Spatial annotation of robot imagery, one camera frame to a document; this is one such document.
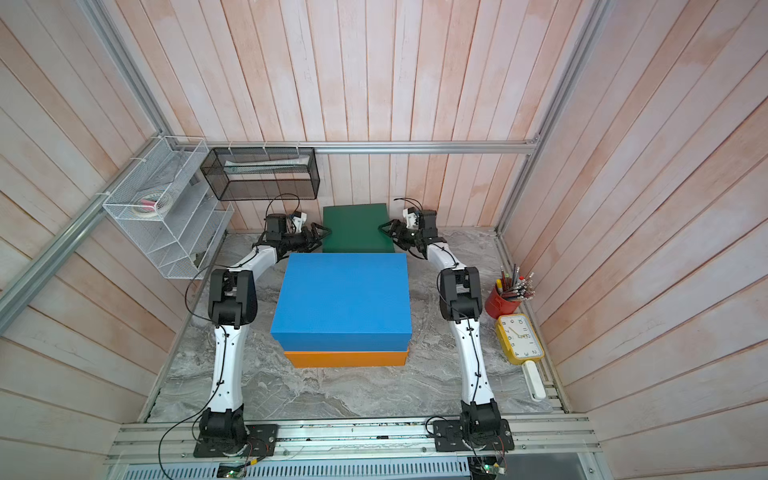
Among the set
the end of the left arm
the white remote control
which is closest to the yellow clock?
the white remote control

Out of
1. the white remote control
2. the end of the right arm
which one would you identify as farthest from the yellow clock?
the end of the right arm

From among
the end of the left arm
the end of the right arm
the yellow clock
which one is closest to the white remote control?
the yellow clock

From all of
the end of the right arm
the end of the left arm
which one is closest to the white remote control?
the end of the right arm

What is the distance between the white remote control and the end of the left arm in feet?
2.44

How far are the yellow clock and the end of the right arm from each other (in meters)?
0.33

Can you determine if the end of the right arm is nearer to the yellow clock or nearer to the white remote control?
the yellow clock

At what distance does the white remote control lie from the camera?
795mm

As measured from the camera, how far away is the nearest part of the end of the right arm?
93 cm

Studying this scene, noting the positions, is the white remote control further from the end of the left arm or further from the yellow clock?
the end of the left arm

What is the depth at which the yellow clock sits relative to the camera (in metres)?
0.87

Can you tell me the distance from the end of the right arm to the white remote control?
434 millimetres

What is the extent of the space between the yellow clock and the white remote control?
2 centimetres

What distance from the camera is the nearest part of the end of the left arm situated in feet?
3.02

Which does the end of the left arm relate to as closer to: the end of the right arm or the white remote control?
the end of the right arm
